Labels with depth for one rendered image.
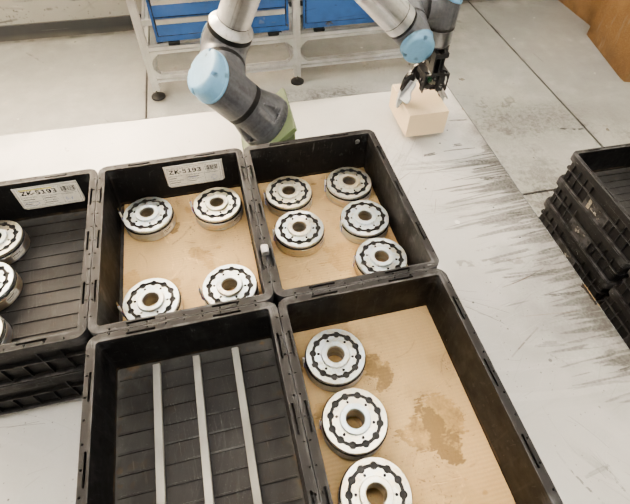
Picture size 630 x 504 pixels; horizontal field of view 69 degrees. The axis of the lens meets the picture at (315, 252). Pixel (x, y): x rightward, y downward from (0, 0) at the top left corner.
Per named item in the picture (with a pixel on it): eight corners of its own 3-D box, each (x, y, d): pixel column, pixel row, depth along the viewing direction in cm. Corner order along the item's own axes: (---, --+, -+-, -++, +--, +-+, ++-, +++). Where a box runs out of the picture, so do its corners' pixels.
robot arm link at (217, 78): (223, 130, 117) (180, 98, 108) (225, 94, 124) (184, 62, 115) (257, 105, 111) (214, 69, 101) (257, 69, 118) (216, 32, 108)
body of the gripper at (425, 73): (419, 95, 126) (429, 54, 117) (409, 78, 131) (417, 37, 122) (445, 92, 127) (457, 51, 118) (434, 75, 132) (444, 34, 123)
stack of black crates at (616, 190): (521, 237, 188) (571, 151, 152) (586, 226, 192) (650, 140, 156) (574, 321, 164) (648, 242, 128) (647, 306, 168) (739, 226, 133)
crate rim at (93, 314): (102, 175, 97) (98, 167, 95) (242, 155, 102) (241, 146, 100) (92, 343, 73) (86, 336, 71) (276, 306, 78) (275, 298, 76)
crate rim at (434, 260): (242, 155, 102) (241, 146, 100) (371, 136, 106) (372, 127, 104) (276, 306, 78) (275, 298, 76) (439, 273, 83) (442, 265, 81)
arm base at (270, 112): (243, 125, 131) (217, 105, 124) (281, 89, 126) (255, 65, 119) (253, 158, 122) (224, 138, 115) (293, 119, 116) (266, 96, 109)
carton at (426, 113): (388, 105, 145) (392, 84, 140) (424, 101, 147) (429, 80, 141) (405, 137, 136) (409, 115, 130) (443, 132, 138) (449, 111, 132)
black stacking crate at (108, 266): (117, 207, 104) (99, 169, 95) (246, 187, 109) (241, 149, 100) (113, 366, 81) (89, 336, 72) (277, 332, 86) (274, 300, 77)
